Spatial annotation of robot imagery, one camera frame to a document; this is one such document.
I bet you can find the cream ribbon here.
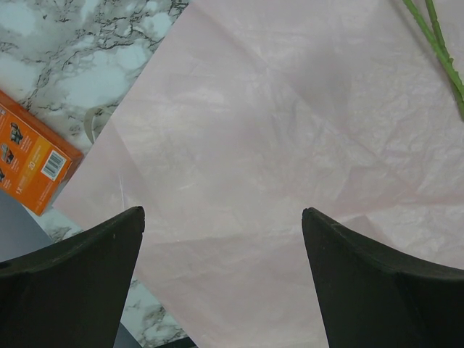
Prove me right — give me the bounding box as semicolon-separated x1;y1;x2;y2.
83;105;115;144

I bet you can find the pink flower bouquet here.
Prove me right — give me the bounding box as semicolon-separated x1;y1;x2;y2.
402;0;463;120

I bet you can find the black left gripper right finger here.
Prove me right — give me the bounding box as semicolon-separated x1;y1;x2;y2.
302;208;463;347

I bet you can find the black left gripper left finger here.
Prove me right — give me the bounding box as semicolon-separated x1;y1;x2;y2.
1;207;145;347

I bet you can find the pink wrapping paper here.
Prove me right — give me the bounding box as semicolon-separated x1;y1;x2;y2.
54;1;463;347

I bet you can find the orange cardboard box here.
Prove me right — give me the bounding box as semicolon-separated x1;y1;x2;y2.
1;93;83;216

